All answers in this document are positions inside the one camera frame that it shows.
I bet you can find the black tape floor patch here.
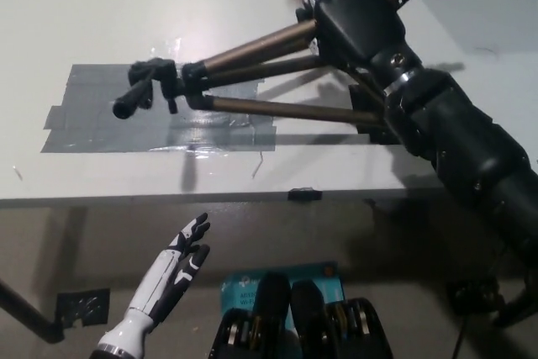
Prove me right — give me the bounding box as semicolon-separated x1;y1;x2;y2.
56;288;111;329

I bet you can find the grey duct tape patch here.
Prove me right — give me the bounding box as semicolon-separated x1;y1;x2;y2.
40;63;277;154

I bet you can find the teal router box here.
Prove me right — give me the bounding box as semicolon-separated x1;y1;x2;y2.
220;261;345;318

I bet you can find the black slanted table leg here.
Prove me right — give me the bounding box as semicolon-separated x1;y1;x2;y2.
0;278;65;343

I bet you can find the black tape square patch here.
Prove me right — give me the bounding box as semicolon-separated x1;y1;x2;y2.
347;83;400;145

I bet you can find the small black tape strip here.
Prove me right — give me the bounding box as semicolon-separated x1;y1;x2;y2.
288;186;323;203

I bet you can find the bronze and black camera tripod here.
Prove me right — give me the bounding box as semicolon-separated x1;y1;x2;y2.
111;0;472;133

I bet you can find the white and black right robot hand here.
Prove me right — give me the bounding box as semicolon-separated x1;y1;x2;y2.
295;0;424;93

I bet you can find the clear tape patch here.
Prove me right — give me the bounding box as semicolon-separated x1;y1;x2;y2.
146;37;182;64

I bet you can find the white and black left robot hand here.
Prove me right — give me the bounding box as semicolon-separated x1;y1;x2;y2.
97;212;211;354

